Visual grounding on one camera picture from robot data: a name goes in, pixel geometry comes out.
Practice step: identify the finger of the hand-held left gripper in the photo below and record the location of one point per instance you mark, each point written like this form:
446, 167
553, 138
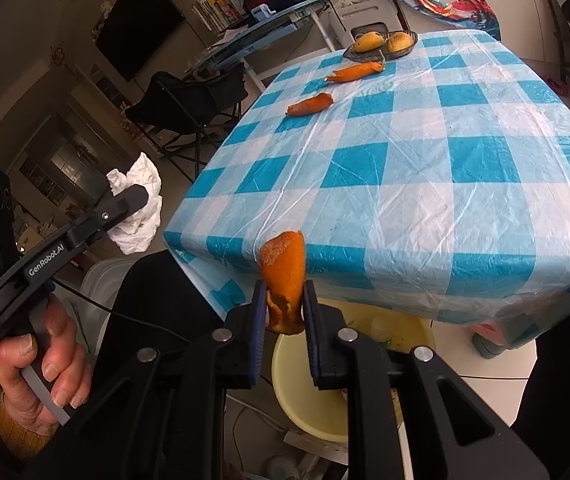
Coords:
115, 207

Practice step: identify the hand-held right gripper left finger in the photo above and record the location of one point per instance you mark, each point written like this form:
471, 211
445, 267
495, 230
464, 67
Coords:
260, 325

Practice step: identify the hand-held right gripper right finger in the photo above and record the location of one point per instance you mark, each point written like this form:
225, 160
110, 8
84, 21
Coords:
313, 340

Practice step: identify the white plastic bag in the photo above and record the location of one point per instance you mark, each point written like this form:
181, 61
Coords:
140, 225

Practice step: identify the yellow plastic basin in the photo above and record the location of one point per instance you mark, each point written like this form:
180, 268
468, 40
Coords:
290, 390

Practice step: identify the short carrot stub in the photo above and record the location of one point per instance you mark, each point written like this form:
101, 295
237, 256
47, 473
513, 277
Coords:
285, 275

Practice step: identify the person's left forearm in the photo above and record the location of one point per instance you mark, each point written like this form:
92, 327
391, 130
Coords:
17, 435

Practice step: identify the person's left hand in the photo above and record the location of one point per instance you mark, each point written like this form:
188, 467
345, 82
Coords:
60, 375

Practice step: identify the pale green padded stool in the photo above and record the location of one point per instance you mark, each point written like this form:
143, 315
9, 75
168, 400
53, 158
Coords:
97, 285

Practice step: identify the person's black pants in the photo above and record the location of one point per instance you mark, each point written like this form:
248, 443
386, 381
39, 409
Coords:
165, 300

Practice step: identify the black folding camp chair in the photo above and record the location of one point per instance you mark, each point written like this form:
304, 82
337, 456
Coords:
185, 100

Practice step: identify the black flat television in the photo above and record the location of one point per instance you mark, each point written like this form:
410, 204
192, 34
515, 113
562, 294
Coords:
140, 25

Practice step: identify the blue white checked tablecloth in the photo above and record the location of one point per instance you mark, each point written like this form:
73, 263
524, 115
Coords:
415, 160

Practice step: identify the long carrot piece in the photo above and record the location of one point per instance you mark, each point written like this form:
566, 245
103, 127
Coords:
310, 104

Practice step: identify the row of books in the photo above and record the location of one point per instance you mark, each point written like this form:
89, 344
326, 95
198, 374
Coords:
215, 10

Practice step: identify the blue white study desk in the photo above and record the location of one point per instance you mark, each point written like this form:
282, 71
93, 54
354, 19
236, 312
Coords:
265, 27

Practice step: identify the small blue white device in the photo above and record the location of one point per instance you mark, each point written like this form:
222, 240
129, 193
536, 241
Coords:
261, 11

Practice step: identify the forked carrot piece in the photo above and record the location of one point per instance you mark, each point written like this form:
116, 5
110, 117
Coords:
355, 71

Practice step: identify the dark mesh fruit bowl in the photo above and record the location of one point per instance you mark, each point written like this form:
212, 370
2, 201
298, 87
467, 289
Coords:
351, 54

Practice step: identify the yellow mango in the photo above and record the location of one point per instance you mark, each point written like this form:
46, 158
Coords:
399, 42
367, 41

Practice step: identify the white plastic stool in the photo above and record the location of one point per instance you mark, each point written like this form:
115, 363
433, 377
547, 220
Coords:
370, 10

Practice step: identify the colourful printed bag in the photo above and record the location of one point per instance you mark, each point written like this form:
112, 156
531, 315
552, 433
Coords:
465, 12

